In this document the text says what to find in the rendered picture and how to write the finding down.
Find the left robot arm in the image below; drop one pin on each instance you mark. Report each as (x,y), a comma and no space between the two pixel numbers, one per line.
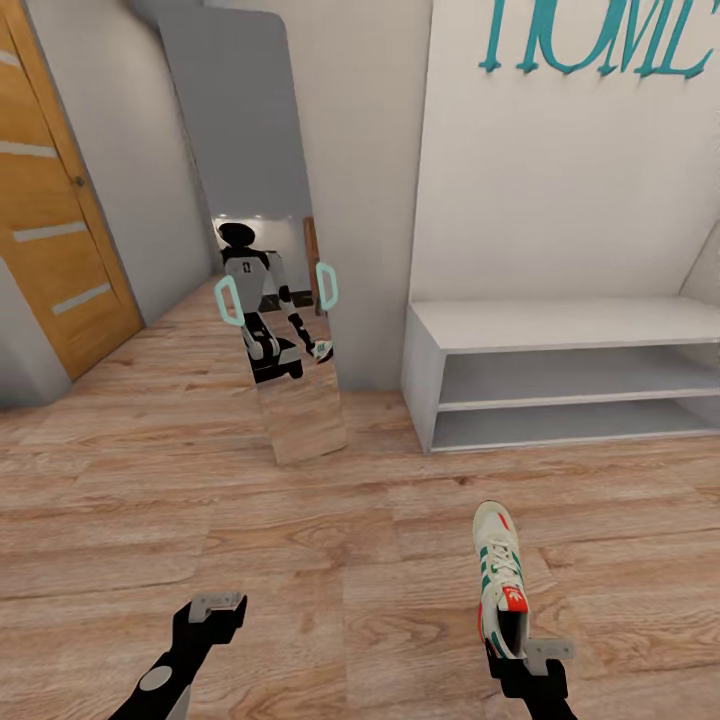
(164,692)

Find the gym shoe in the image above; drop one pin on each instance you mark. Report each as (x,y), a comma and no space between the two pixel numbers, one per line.
(504,607)

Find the door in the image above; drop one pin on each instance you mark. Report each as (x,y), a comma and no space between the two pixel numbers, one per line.
(52,237)

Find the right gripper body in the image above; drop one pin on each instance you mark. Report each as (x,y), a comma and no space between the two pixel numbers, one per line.
(517,682)

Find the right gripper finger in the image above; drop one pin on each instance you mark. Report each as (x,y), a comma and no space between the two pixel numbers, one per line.
(493,660)

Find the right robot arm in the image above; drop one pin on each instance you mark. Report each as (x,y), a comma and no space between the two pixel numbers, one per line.
(540,679)

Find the decorative sign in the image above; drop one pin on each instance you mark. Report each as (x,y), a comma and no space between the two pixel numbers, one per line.
(541,29)

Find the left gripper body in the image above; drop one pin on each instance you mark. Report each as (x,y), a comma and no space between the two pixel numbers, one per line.
(217,628)

